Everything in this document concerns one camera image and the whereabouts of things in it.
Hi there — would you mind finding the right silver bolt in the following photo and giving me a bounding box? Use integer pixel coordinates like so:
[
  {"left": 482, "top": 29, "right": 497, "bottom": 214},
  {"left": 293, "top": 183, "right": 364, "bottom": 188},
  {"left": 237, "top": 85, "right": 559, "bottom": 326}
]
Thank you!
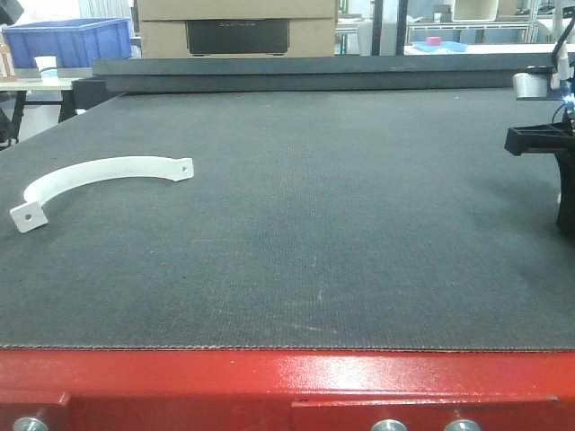
[{"left": 444, "top": 418, "right": 482, "bottom": 431}]

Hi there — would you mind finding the small blue tray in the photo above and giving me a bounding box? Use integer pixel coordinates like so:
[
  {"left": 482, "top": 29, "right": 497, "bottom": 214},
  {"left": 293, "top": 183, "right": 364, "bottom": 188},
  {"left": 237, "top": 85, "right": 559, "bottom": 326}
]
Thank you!
[{"left": 411, "top": 40, "right": 468, "bottom": 53}]

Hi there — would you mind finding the upper cardboard box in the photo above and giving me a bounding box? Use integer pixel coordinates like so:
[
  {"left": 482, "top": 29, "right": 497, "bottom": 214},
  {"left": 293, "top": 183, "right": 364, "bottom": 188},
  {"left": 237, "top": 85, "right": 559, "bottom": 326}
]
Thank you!
[{"left": 137, "top": 0, "right": 337, "bottom": 21}]

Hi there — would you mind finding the blue plastic crate on table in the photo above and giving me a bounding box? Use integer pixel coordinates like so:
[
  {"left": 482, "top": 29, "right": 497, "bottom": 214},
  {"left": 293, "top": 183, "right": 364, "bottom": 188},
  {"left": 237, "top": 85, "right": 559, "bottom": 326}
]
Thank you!
[{"left": 2, "top": 18, "right": 132, "bottom": 68}]

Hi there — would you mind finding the red block in tray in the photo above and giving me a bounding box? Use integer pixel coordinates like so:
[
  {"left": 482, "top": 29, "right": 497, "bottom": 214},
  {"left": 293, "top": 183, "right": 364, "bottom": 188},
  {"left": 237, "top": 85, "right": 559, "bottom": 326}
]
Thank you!
[{"left": 426, "top": 36, "right": 442, "bottom": 46}]

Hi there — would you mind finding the white curved pipe clamp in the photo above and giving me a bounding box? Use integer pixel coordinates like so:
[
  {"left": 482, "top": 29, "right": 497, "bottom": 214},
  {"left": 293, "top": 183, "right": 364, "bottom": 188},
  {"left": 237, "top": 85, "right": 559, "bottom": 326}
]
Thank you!
[{"left": 10, "top": 156, "right": 194, "bottom": 233}]

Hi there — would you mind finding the left silver bolt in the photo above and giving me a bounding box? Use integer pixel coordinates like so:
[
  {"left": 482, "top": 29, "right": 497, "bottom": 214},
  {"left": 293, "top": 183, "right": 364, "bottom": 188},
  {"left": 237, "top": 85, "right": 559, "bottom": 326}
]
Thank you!
[{"left": 13, "top": 417, "right": 49, "bottom": 431}]

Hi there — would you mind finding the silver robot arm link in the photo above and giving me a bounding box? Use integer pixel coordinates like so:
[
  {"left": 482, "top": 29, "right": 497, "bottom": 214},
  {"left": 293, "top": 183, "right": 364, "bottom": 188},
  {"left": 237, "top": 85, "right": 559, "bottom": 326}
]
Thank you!
[{"left": 513, "top": 1, "right": 574, "bottom": 104}]

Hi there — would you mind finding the white paper cup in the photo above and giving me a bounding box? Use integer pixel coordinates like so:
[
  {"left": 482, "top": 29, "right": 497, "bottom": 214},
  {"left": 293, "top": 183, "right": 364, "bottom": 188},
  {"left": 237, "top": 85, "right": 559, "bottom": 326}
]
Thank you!
[{"left": 34, "top": 56, "right": 58, "bottom": 84}]

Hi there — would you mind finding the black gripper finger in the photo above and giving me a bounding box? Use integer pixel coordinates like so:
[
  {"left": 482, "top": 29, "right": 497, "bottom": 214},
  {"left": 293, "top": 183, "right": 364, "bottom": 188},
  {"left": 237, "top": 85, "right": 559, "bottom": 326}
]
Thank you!
[{"left": 504, "top": 123, "right": 574, "bottom": 156}]

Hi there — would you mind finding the red metal machine frame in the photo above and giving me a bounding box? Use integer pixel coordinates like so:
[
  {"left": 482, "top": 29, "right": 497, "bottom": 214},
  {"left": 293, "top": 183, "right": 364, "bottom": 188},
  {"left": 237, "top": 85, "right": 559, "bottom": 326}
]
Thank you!
[{"left": 1, "top": 348, "right": 574, "bottom": 430}]

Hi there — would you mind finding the silver bolt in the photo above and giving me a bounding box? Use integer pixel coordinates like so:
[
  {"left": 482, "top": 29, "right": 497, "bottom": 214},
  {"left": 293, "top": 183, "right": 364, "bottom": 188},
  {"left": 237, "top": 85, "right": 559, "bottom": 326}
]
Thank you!
[
  {"left": 13, "top": 417, "right": 49, "bottom": 431},
  {"left": 370, "top": 418, "right": 408, "bottom": 431},
  {"left": 444, "top": 418, "right": 482, "bottom": 431}
]

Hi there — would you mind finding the black conveyor belt mat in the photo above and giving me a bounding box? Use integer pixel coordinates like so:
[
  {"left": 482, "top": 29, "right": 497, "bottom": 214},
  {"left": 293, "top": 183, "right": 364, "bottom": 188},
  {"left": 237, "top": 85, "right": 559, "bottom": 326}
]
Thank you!
[{"left": 1, "top": 89, "right": 574, "bottom": 350}]

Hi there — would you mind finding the large cardboard box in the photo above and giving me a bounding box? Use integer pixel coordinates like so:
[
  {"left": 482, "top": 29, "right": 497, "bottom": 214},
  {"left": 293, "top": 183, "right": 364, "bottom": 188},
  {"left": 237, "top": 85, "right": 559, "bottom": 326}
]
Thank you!
[{"left": 140, "top": 18, "right": 335, "bottom": 58}]

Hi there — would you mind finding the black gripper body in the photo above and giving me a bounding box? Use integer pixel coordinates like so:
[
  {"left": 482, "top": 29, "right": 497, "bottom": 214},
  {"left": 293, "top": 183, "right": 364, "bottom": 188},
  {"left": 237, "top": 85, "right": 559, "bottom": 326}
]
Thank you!
[{"left": 555, "top": 102, "right": 574, "bottom": 236}]

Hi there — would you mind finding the white folding table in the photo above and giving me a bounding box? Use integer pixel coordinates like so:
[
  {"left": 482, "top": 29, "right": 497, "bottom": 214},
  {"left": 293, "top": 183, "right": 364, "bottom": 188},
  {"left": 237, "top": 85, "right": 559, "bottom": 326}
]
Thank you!
[{"left": 1, "top": 67, "right": 92, "bottom": 150}]

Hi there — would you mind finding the middle silver bolt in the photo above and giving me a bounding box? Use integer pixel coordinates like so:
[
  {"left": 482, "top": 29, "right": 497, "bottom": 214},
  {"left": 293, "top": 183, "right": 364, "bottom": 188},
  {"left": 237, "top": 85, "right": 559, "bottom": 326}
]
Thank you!
[{"left": 370, "top": 418, "right": 408, "bottom": 431}]

